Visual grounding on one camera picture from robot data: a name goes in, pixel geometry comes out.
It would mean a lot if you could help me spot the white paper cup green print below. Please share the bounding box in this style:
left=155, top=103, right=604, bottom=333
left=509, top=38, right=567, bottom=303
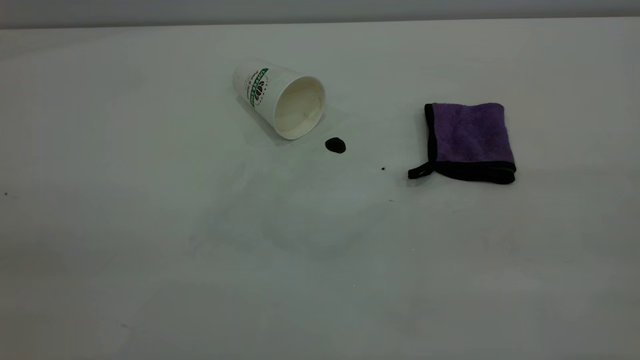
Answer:
left=232, top=60, right=327, bottom=141

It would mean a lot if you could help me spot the purple cloth with black trim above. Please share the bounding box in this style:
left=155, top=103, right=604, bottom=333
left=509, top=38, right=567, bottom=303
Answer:
left=407, top=102, right=517, bottom=185

